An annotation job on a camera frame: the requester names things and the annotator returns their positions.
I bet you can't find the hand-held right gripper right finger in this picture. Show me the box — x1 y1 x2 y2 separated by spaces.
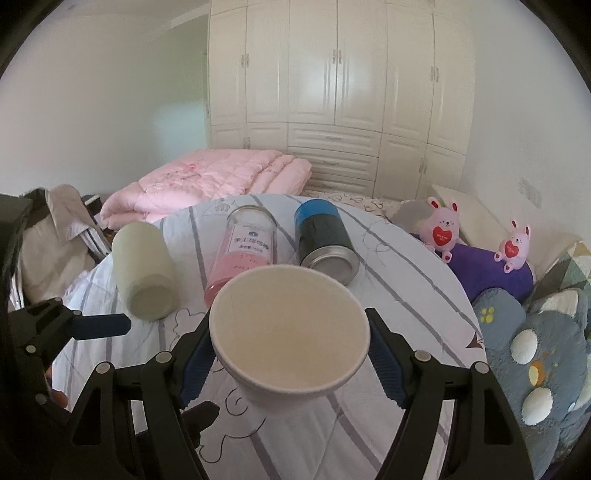
364 307 523 480

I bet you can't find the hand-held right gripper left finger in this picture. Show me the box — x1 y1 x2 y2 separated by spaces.
69 310 221 480

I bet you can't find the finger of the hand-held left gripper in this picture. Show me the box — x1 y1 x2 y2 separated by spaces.
8 298 133 370
181 401 221 437

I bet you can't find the white ceramic bowl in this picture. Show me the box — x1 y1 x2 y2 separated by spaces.
209 264 371 412

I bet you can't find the pale green cup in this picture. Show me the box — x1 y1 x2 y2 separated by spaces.
112 222 179 322

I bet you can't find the dark striped garment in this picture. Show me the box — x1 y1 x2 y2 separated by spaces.
81 194 114 265

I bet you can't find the beige jacket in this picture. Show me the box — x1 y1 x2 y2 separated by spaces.
9 185 114 311

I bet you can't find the clear bottle with pink contents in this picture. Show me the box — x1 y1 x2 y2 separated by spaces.
204 205 273 308

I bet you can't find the purple pillow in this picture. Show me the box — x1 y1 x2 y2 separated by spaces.
411 233 537 304

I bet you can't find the blue and black can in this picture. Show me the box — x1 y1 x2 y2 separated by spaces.
294 199 361 287

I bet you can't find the pink bunny plush toy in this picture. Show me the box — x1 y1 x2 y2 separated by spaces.
418 196 463 264
494 220 533 274

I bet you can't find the grey cushion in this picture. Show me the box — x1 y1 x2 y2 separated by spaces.
392 199 437 239

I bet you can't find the printed bed sheet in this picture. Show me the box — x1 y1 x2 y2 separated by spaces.
302 188 404 220

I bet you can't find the grey-blue plush cushion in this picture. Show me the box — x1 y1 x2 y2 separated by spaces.
471 286 591 480

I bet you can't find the white pillow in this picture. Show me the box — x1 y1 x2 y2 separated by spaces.
431 184 581 265

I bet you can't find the pink quilt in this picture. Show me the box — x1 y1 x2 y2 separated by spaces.
99 148 314 232

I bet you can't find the geometric patterned blanket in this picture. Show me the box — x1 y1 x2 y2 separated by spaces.
531 240 591 306

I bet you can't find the cream wardrobe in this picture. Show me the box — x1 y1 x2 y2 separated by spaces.
206 0 477 202

